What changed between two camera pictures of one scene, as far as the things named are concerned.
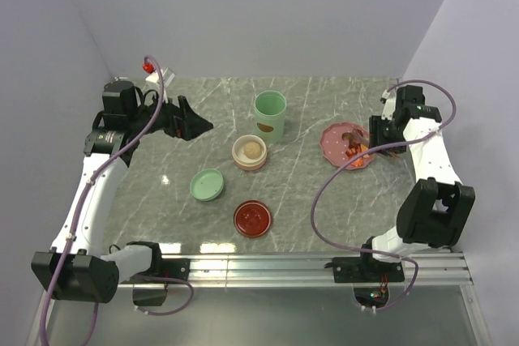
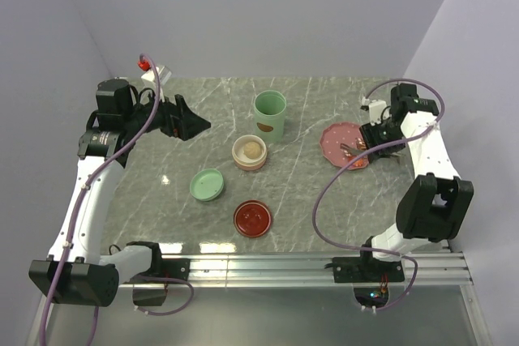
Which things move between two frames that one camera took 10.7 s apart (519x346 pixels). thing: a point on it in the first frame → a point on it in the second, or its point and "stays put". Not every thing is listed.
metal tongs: [356, 136] → [353, 151]
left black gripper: [188, 126] stays put
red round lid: [252, 218] stays put
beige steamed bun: [252, 150] stays put
